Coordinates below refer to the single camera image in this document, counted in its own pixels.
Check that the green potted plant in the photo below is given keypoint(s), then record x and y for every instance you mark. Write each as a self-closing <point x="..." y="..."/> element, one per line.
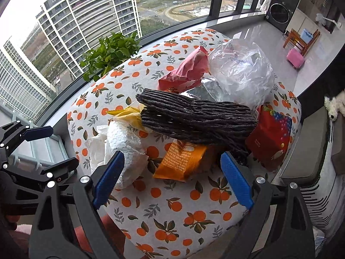
<point x="107" y="54"/>

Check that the clear plastic bag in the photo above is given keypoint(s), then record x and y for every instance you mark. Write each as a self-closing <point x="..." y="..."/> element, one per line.
<point x="240" y="67"/>

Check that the white stuffed dog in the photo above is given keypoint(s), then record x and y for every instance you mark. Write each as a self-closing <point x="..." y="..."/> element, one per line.
<point x="334" y="105"/>

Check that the white cabinet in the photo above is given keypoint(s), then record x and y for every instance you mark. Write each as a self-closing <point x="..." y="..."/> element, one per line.
<point x="304" y="13"/>

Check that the black white striped blanket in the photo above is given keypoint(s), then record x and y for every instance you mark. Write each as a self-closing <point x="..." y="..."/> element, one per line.
<point x="320" y="194"/>

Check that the pink stool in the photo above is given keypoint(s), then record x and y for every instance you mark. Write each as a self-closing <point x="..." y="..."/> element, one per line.
<point x="295" y="56"/>

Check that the grey brown sofa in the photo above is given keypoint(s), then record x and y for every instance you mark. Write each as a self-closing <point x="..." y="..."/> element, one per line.
<point x="299" y="164"/>

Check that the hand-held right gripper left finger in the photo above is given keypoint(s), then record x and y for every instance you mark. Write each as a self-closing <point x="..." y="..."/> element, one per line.
<point x="107" y="180"/>

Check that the orange snack packet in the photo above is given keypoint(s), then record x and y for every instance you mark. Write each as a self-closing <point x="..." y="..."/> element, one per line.
<point x="178" y="162"/>

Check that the red paper bag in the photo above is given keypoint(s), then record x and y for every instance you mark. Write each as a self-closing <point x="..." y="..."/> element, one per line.
<point x="186" y="70"/>

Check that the high-rise apartment building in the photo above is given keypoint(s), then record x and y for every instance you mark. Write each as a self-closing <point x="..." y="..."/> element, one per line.
<point x="21" y="78"/>
<point x="80" y="19"/>

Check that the silver foil packet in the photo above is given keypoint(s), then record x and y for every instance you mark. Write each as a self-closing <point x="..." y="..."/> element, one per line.
<point x="213" y="89"/>

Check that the wooden chair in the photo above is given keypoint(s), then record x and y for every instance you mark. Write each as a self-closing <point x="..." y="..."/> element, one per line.
<point x="293" y="36"/>

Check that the red snack packet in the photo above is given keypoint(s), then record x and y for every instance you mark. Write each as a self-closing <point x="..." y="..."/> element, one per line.
<point x="269" y="137"/>

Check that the orange print tablecloth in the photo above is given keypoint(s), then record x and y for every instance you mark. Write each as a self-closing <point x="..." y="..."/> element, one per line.
<point x="167" y="215"/>

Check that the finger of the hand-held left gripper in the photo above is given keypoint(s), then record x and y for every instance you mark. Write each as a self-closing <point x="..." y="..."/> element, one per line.
<point x="60" y="167"/>
<point x="39" y="133"/>

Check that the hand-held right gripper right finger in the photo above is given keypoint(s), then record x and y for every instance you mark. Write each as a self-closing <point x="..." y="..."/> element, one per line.
<point x="237" y="180"/>

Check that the white foam fruit net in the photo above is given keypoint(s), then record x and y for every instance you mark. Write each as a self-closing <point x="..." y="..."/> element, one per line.
<point x="124" y="143"/>

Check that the light blue plastic box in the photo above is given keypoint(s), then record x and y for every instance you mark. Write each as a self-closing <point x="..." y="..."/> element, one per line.
<point x="307" y="33"/>

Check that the black washing machine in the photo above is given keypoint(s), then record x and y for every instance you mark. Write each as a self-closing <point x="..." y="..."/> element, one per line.
<point x="280" y="13"/>

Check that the white tissue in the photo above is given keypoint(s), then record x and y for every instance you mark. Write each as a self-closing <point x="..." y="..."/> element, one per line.
<point x="94" y="145"/>

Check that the black plastic garbage bag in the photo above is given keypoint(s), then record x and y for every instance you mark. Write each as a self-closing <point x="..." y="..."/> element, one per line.
<point x="194" y="118"/>

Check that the yellow plastic bag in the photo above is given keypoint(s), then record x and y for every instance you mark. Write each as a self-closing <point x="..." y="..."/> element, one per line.
<point x="129" y="113"/>

